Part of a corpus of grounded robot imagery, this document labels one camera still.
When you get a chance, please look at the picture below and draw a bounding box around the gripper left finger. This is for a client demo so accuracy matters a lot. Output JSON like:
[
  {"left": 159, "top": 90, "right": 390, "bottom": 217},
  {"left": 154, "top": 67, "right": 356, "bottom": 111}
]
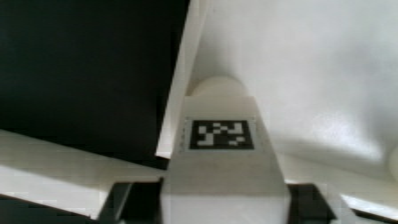
[{"left": 97, "top": 183, "right": 133, "bottom": 224}]

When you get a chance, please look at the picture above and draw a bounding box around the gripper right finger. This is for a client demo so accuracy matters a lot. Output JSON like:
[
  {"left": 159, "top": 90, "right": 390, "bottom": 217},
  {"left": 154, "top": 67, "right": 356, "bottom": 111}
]
[{"left": 314, "top": 183, "right": 356, "bottom": 224}]

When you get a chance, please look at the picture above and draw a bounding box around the white table leg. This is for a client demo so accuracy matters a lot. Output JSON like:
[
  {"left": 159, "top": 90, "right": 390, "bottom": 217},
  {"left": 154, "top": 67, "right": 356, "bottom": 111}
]
[{"left": 161, "top": 76, "right": 291, "bottom": 224}]

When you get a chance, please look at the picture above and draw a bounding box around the white square tabletop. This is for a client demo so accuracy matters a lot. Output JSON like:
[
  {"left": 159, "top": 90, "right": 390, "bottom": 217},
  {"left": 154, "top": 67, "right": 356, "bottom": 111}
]
[{"left": 156, "top": 0, "right": 398, "bottom": 181}]

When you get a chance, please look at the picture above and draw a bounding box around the white U-shaped fence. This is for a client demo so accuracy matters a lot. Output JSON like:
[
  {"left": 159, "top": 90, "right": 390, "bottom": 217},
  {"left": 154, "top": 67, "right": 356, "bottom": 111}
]
[{"left": 0, "top": 130, "right": 398, "bottom": 222}]

